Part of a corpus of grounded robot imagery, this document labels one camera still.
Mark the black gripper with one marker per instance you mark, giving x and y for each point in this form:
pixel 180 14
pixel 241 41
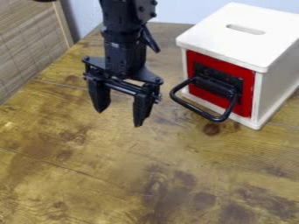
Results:
pixel 121 71

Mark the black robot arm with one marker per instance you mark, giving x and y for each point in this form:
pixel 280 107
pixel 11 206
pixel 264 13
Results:
pixel 128 16

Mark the red drawer front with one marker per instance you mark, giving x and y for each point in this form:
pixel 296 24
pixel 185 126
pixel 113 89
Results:
pixel 218 78

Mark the white wooden drawer box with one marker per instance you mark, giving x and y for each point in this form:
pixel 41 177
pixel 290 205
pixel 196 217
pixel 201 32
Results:
pixel 256 38

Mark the wooden slat panel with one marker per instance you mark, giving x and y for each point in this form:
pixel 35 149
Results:
pixel 35 37

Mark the black metal drawer handle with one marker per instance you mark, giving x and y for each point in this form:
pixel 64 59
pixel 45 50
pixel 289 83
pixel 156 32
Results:
pixel 213 89

